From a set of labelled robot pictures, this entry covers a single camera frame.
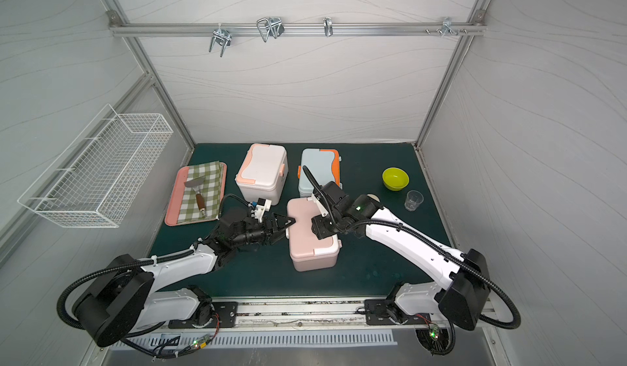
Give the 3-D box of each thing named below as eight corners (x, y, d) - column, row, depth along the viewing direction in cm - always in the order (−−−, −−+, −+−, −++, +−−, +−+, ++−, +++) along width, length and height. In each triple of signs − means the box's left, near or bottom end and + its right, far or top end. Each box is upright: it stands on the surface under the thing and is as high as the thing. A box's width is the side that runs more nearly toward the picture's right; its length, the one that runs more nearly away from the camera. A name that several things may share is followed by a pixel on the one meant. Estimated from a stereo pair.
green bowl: (384, 190, 104) (386, 185, 101) (380, 172, 111) (381, 167, 108) (409, 190, 104) (411, 186, 101) (403, 172, 111) (405, 167, 108)
